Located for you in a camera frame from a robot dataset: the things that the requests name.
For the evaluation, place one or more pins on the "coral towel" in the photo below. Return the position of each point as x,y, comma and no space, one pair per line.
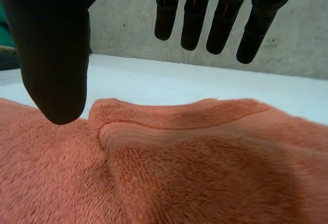
179,172

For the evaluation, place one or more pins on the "dark blue cloth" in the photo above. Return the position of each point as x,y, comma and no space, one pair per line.
7,60

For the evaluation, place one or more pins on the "teal towel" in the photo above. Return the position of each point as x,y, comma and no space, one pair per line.
5,33

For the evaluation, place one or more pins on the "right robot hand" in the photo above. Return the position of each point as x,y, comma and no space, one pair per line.
53,55

